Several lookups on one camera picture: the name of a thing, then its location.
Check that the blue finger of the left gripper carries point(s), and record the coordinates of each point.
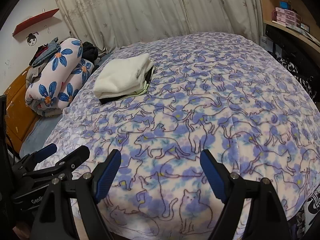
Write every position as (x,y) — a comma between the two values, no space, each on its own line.
(29,161)
(64,168)

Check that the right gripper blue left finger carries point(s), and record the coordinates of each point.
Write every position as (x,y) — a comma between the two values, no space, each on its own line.
(94,186)

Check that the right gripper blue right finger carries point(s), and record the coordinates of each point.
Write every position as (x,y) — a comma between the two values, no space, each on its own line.
(224,184)

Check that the cream fuzzy cardigan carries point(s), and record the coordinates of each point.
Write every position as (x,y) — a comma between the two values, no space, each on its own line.
(122,77)

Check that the grey bed sheet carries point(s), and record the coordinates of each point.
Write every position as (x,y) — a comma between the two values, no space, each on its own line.
(36,138)

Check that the green folded garment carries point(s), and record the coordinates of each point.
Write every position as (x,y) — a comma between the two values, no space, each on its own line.
(142,91)

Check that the purple cat print blanket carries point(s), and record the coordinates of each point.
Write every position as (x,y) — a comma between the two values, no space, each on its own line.
(214,91)

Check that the blue flower rolled quilt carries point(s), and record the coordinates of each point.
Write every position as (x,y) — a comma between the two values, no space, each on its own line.
(54,84)

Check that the black patterned fabric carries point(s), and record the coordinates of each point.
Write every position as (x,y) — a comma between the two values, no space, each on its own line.
(296,59)

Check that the cream floral curtain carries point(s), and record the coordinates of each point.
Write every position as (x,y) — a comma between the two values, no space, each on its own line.
(112,24)

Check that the pink storage boxes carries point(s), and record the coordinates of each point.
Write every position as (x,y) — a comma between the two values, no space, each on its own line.
(287,16)

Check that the red wall shelf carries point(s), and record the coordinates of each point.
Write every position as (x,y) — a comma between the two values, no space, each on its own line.
(34,20)

